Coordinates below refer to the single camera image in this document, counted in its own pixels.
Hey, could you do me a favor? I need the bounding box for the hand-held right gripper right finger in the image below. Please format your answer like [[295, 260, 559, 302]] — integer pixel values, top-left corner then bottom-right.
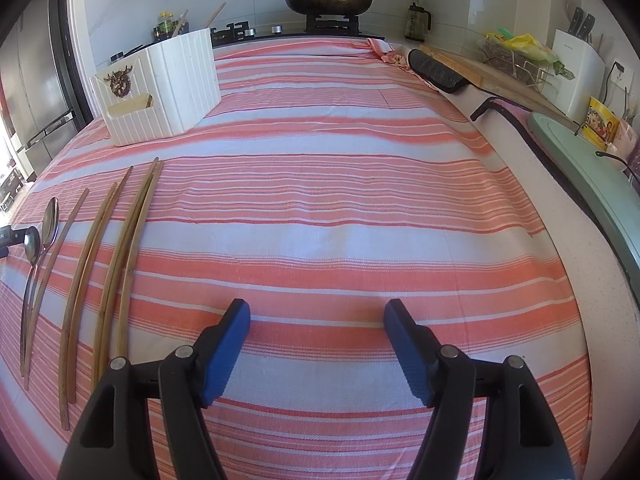
[[383, 298, 577, 480]]

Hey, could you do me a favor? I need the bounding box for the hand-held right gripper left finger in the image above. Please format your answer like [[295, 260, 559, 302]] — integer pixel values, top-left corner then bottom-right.
[[57, 299, 251, 480]]

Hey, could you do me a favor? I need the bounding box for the small metal spoon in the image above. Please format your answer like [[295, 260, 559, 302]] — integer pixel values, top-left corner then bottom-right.
[[20, 226, 41, 363]]

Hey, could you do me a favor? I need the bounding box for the white ribbed utensil holder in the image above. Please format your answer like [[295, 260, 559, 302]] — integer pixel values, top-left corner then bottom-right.
[[91, 28, 222, 148]]

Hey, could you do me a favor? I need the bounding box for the grey refrigerator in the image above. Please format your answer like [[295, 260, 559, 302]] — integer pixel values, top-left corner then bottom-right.
[[0, 0, 97, 182]]

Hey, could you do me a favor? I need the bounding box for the pink white striped cloth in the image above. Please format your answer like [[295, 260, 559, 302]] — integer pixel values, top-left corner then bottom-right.
[[0, 35, 594, 480]]

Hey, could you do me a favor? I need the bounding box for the light green plastic board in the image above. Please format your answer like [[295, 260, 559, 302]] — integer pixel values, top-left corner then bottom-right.
[[527, 112, 640, 292]]

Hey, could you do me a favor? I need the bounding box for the pink black-edged mat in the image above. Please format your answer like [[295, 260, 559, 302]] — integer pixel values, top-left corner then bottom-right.
[[471, 95, 640, 291]]

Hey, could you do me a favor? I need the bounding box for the black ribbed mat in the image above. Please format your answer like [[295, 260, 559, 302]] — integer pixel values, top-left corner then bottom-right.
[[407, 48, 471, 95]]

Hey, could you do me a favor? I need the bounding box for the wooden cutting board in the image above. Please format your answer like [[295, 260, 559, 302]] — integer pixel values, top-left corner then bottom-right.
[[419, 43, 577, 129]]

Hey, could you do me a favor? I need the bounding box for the yellow printed packet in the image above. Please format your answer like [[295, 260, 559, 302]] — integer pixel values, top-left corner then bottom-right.
[[585, 96, 624, 144]]

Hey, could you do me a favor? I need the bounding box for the white knife holder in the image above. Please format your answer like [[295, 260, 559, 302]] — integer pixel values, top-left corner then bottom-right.
[[550, 28, 609, 117]]

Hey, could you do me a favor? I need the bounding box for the yellow plastic bag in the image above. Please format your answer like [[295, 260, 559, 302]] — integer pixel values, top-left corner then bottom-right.
[[486, 30, 560, 64]]

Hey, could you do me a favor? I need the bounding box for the black gas stove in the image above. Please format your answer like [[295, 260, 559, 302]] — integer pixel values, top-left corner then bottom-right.
[[111, 12, 387, 59]]

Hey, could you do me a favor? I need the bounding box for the wire dish rack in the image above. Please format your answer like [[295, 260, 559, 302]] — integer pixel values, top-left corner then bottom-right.
[[481, 39, 565, 94]]

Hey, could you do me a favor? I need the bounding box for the glass kettle with handle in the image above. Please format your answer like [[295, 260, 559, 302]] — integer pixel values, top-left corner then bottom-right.
[[404, 2, 432, 43]]

